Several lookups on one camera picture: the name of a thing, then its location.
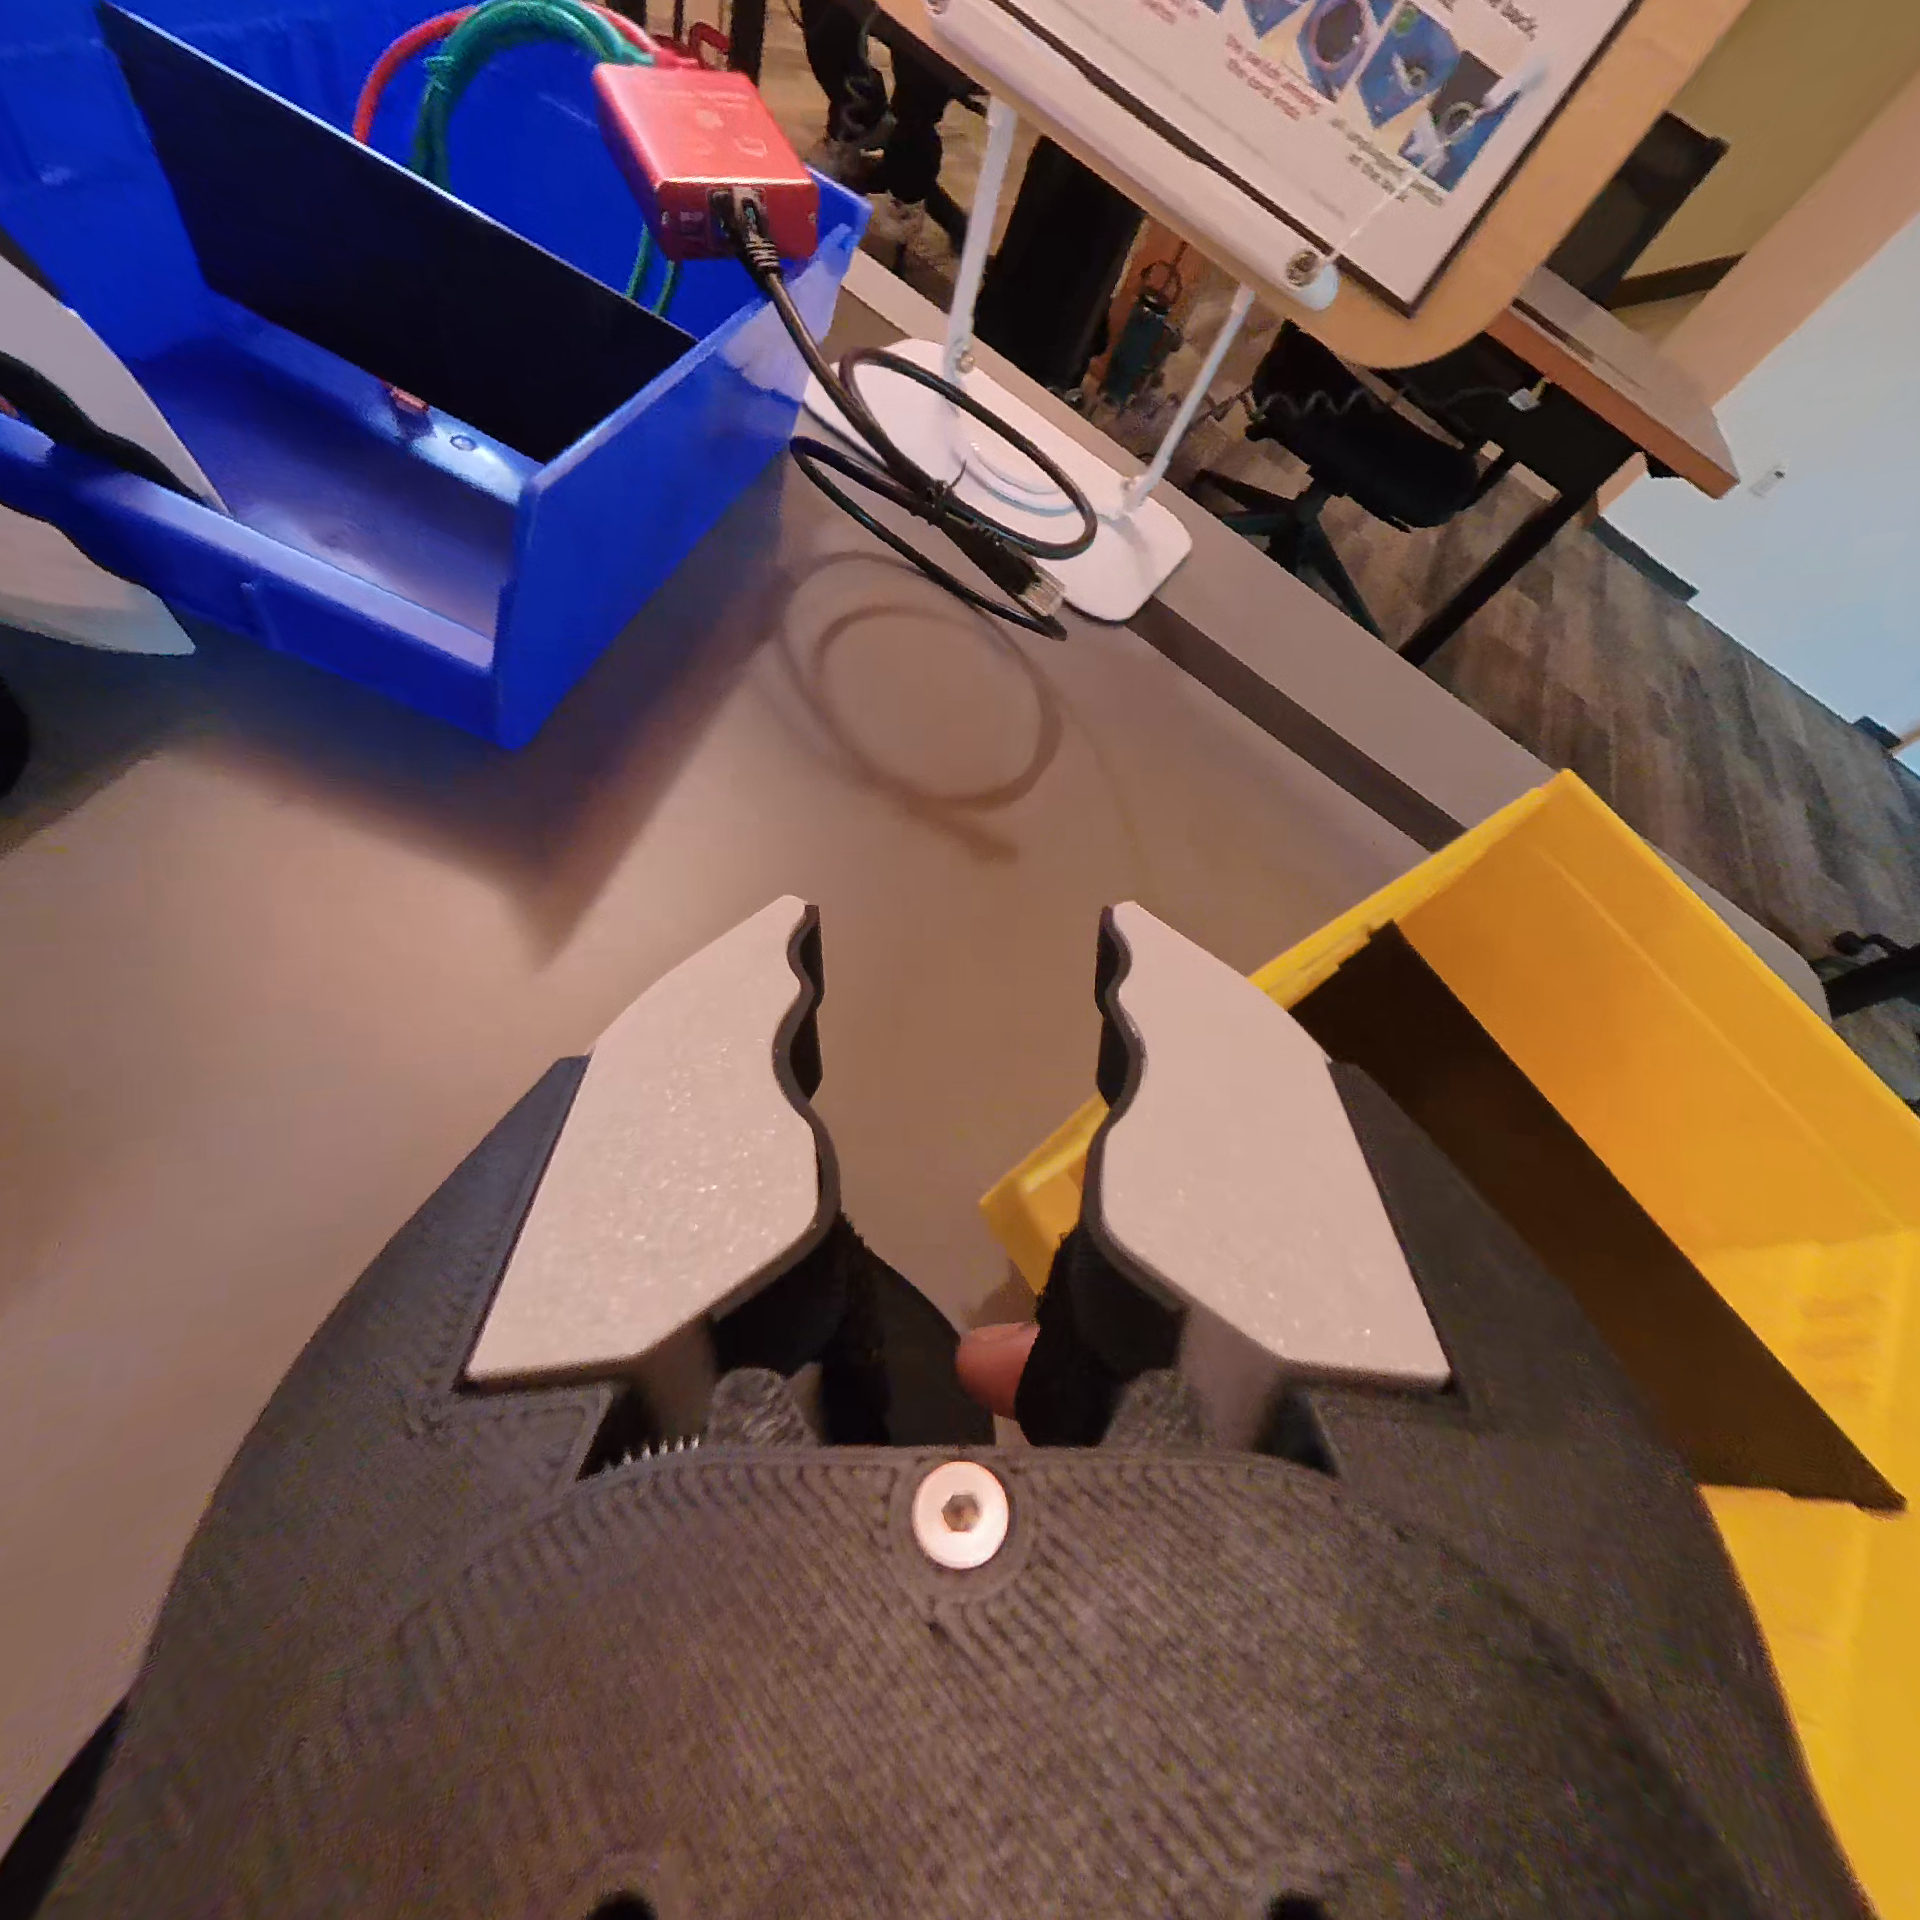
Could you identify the person's right hand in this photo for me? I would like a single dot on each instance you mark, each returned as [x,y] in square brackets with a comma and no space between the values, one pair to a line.
[999,1365]

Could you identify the yellow storage bin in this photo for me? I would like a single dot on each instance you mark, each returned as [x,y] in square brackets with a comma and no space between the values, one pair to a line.
[1648,1020]

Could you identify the wooden office desk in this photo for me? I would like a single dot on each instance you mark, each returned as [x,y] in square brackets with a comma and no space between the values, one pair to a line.
[1633,389]

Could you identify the grey desk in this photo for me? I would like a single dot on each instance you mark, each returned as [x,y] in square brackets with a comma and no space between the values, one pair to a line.
[375,974]

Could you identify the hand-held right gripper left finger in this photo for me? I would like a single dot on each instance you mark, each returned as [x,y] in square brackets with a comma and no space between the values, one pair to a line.
[661,1169]

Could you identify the red ethernet splitter box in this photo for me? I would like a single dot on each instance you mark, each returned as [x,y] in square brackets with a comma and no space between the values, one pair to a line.
[705,136]

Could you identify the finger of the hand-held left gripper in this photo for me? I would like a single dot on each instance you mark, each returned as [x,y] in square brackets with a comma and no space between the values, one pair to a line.
[73,599]
[73,376]

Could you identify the black bin divider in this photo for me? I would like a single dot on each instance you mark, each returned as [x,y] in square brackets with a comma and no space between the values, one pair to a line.
[1576,1230]
[375,284]

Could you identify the blue storage bin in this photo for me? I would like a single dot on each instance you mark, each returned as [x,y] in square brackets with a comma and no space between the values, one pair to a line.
[628,524]

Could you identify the white board stand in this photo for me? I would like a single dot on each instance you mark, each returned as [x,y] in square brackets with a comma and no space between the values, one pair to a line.
[1111,555]

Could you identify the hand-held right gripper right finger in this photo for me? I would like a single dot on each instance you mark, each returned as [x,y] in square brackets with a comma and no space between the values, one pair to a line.
[1260,1199]

